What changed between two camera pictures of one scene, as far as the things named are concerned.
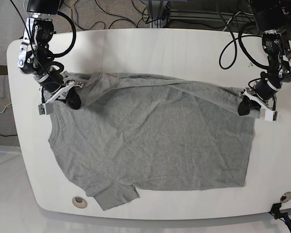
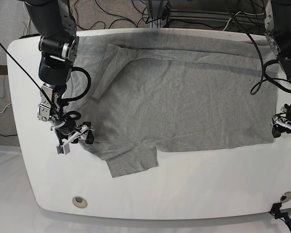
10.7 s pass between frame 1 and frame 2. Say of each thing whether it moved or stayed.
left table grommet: stayed
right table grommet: stayed
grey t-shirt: moved
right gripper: moved
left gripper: moved
